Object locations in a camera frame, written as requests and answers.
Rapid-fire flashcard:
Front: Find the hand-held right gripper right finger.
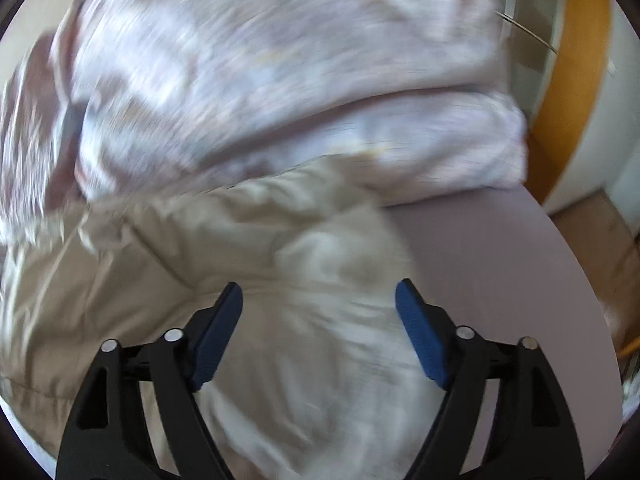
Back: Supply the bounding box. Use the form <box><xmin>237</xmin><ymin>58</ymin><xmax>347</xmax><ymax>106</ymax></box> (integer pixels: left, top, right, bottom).
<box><xmin>395</xmin><ymin>278</ymin><xmax>586</xmax><ymax>480</ymax></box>

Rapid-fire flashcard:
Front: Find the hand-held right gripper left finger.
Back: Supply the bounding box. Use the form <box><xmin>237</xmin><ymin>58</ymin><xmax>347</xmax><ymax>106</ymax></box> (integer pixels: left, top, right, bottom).
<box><xmin>55</xmin><ymin>281</ymin><xmax>244</xmax><ymax>480</ymax></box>

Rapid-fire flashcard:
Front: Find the cream puffer jacket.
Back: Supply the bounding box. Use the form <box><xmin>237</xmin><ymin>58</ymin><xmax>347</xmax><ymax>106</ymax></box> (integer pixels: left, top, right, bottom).
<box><xmin>0</xmin><ymin>152</ymin><xmax>453</xmax><ymax>480</ymax></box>

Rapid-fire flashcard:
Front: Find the wooden wardrobe with glass doors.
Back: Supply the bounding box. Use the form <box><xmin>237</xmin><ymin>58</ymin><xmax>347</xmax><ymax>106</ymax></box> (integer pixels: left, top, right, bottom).
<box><xmin>472</xmin><ymin>0</ymin><xmax>618</xmax><ymax>218</ymax></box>

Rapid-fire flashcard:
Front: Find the bed with lilac sheet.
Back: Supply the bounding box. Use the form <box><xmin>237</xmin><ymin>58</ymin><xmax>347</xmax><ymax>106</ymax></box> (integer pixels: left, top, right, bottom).
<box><xmin>0</xmin><ymin>180</ymin><xmax>626</xmax><ymax>480</ymax></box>

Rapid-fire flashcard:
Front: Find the pink floral duvet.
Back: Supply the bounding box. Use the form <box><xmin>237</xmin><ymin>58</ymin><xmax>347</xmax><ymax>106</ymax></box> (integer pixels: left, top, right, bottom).
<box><xmin>0</xmin><ymin>0</ymin><xmax>531</xmax><ymax>248</ymax></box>

